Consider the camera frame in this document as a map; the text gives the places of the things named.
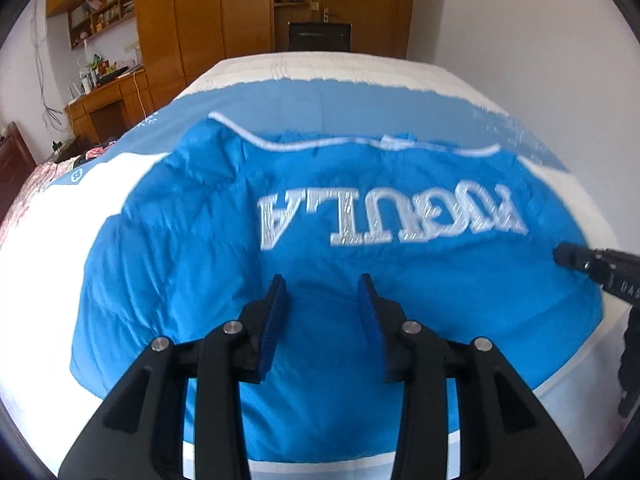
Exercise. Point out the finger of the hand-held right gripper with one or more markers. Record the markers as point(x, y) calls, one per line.
point(575, 259)

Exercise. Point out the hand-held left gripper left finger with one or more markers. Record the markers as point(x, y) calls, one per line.
point(272, 330)

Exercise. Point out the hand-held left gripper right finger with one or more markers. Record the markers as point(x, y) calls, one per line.
point(370, 330)

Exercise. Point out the blue puffer jacket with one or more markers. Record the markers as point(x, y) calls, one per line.
point(200, 270)

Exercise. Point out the person's right hand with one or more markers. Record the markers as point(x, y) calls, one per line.
point(631, 365)

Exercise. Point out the pink quilt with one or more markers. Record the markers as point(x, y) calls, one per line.
point(35, 185)

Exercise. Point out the wooden desk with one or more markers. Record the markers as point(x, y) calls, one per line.
point(107, 105)

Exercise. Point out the black chair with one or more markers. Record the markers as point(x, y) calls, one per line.
point(320, 37)

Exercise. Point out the dark wooden headboard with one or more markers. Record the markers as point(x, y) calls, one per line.
point(15, 155)

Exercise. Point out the wooden niche shelf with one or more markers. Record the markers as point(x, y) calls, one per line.
point(297, 15)

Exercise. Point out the wooden wardrobe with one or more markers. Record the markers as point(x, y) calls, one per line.
point(200, 20)

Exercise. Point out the wooden door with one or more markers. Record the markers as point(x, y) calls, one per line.
point(370, 5)

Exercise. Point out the wooden bookshelf with books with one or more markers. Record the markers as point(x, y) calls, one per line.
point(102, 12)

